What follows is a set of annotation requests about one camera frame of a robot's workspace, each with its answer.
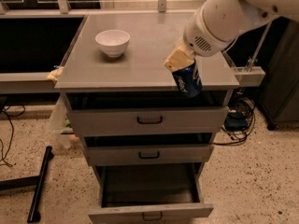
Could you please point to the grey top drawer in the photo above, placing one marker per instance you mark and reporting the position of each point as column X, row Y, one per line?
column 103, row 114

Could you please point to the blue pepsi can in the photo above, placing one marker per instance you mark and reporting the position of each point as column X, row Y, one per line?
column 188, row 80

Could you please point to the black power adapter box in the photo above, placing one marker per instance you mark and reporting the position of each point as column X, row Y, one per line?
column 235, row 122

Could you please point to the black metal stand base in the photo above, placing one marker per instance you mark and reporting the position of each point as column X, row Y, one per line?
column 36, row 181

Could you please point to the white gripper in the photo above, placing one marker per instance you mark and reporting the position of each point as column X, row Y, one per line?
column 202, row 38

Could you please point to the grey drawer cabinet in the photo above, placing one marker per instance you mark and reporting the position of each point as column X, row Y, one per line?
column 140, row 71

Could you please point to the grey drawer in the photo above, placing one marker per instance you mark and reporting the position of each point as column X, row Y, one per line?
column 147, row 149
column 149, row 193
column 103, row 114

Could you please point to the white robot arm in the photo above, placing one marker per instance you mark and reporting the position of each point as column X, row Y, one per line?
column 217, row 23

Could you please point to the dark grey side cabinet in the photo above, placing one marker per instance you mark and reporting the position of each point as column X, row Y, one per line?
column 279, row 94

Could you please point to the grey middle drawer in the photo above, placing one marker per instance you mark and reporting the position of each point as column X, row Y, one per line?
column 147, row 149

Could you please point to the white ceramic bowl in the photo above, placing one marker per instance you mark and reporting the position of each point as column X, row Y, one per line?
column 113, row 42

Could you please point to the grey bottom drawer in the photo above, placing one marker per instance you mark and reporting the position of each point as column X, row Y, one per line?
column 149, row 193

